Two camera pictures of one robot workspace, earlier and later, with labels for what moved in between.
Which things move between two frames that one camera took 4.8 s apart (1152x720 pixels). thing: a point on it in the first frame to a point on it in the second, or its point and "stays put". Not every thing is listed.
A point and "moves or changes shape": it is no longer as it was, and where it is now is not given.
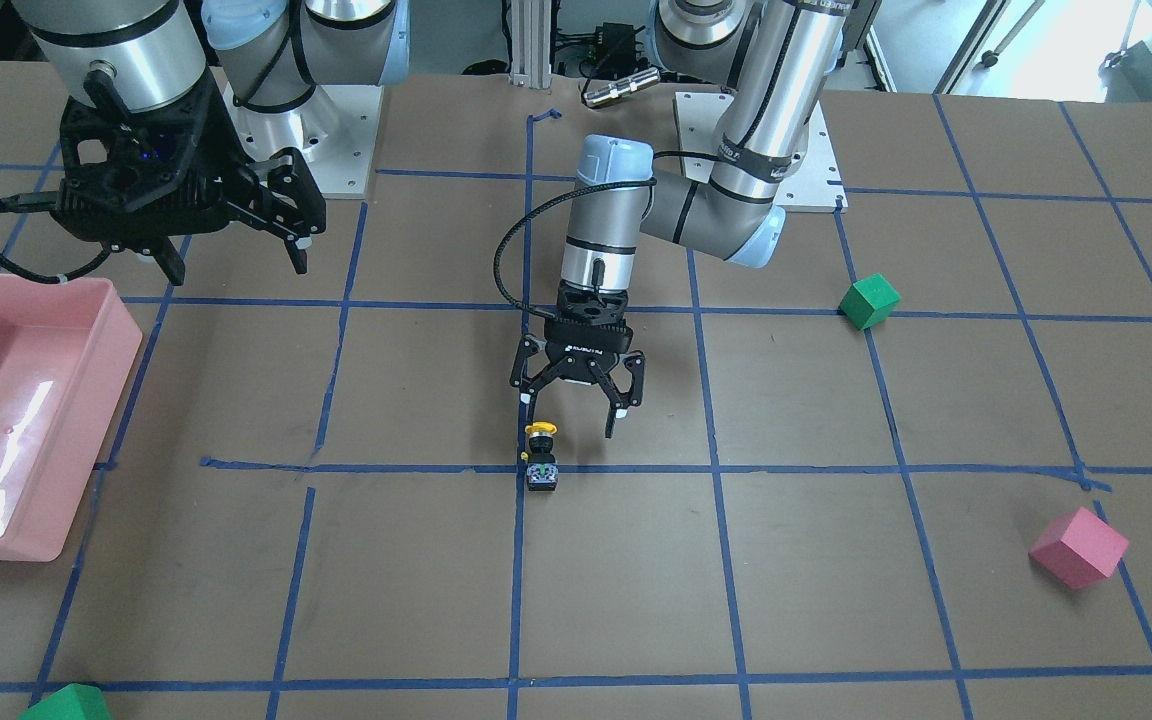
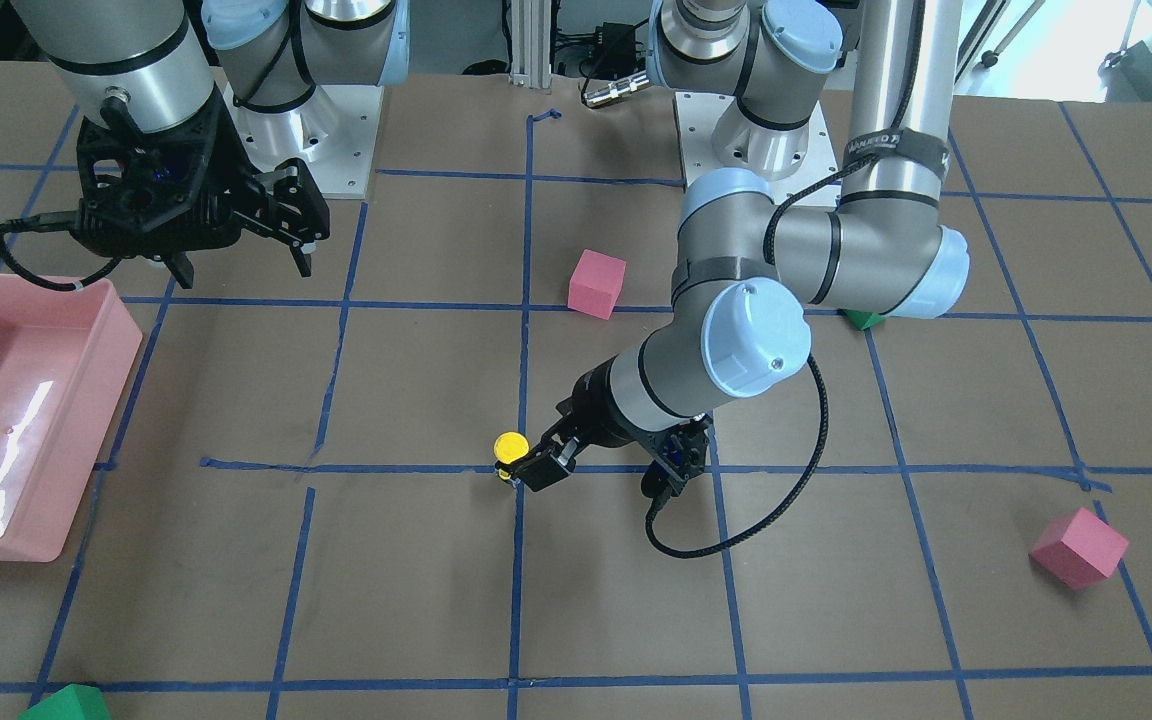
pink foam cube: x=1078 y=548 stays put
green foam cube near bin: x=73 y=702 stays put
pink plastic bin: x=30 y=373 stays put
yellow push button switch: x=542 y=467 moves or changes shape
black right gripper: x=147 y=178 stays put
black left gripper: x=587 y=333 to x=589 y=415
